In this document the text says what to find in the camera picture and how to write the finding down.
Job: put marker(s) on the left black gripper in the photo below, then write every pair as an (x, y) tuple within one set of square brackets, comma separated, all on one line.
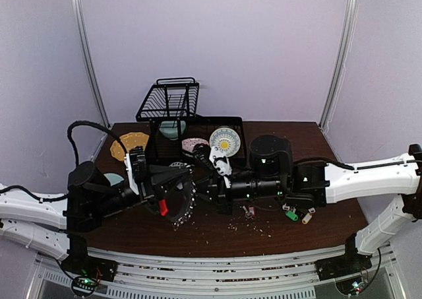
[(160, 173)]

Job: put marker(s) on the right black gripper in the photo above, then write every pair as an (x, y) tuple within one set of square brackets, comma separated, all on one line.
[(217, 191)]

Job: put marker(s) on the grey keyring organiser red handle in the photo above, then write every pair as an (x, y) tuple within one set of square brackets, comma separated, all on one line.
[(181, 198)]

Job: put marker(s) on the key with red tag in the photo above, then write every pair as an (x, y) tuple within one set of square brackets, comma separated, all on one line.
[(249, 212)]

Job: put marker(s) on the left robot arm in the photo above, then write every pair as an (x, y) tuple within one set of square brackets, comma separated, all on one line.
[(52, 223)]

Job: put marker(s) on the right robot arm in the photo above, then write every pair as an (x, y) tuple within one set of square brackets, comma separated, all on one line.
[(316, 182)]

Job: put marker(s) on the pile of tagged keys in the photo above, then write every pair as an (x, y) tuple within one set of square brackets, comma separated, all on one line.
[(298, 215)]

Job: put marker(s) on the pink patterned bowl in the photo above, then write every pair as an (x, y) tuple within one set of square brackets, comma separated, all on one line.
[(191, 144)]

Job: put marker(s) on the light blue flat plate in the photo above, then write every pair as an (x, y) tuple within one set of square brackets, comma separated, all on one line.
[(114, 178)]

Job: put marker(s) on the yellow daisy plate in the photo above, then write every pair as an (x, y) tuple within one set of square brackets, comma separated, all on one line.
[(227, 140)]

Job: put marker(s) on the yellow dotted plate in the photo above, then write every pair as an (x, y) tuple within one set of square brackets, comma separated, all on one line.
[(130, 141)]

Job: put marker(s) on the pale green bowl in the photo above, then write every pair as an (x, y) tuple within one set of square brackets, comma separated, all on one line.
[(172, 129)]

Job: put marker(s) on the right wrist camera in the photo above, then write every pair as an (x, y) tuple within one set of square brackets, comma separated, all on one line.
[(213, 160)]

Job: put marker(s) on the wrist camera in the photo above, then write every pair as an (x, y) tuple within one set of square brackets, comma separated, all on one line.
[(135, 162), (213, 160)]

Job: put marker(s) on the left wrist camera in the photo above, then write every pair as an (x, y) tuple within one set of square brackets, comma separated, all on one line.
[(135, 162)]

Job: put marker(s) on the black wire dish rack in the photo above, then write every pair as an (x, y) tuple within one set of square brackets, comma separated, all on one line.
[(170, 110)]

